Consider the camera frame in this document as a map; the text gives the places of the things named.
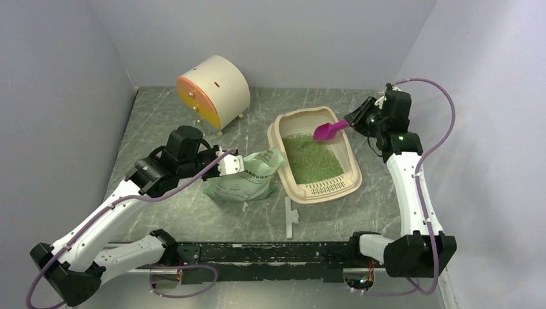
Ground magenta litter scoop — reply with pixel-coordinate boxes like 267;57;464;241
313;120;349;142

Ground green cat litter bag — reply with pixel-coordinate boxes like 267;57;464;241
203;148;285;201

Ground beige litter box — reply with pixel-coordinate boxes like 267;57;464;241
267;106;362;204

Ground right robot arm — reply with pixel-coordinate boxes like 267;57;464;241
343;89;457;278

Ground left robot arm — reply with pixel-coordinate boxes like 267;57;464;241
30;126;243;307

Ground green litter pellets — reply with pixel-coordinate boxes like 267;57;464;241
283;134;344;185

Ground round beige drawer cabinet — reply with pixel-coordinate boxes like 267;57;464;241
176;55;250;135

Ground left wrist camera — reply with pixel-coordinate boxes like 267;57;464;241
216;151;245;176

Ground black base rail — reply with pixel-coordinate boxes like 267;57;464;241
157;239;379;285

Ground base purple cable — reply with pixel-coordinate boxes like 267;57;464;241
148;263;219;299

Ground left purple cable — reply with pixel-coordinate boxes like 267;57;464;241
24;147;238;309

